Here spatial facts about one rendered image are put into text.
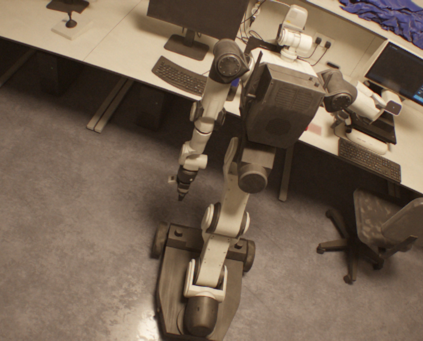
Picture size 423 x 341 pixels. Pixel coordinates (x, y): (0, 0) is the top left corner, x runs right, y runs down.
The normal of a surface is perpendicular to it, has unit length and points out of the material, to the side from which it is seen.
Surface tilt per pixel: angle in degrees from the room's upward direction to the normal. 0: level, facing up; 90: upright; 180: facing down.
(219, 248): 54
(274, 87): 77
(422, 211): 90
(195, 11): 86
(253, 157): 32
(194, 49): 0
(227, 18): 86
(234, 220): 37
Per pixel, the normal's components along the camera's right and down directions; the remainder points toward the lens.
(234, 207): 0.06, 0.26
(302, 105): 0.02, 0.67
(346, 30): -0.26, 0.75
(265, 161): 0.14, -0.05
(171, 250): 0.23, -0.56
